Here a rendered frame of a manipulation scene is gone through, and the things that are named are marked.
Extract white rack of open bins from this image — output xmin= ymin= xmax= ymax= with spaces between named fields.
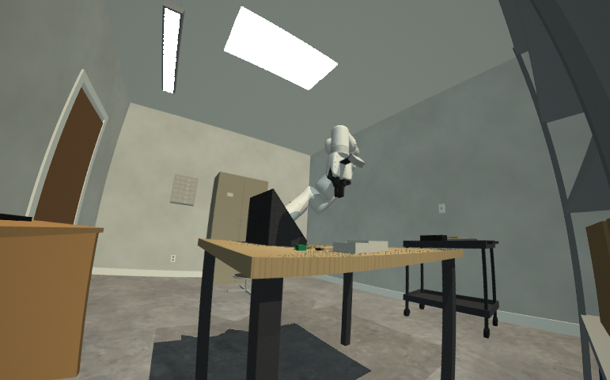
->
xmin=333 ymin=241 xmax=388 ymax=253

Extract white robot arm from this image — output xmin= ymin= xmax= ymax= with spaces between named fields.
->
xmin=286 ymin=125 xmax=365 ymax=221

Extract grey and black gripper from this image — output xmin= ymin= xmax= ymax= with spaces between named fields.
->
xmin=326 ymin=151 xmax=352 ymax=198

